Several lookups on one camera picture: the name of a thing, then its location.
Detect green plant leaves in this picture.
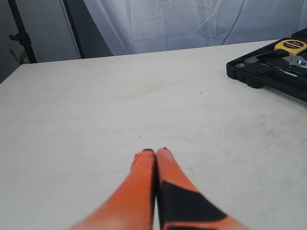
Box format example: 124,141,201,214
9,49,29,65

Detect black light stand pole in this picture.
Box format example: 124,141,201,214
8,0,37,63

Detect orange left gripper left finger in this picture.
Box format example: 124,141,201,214
70,149,155,230

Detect steel claw hammer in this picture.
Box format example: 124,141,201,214
236,53,307,77

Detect white backdrop curtain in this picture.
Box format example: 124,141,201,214
85,0,307,55

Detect yellow tape measure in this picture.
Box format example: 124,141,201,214
274,39,307,56

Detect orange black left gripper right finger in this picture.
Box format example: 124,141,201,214
156,148,250,230

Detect black plastic tool case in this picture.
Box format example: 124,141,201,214
226,29,307,102

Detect adjustable wrench black handle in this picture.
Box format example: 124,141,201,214
283,56,307,69

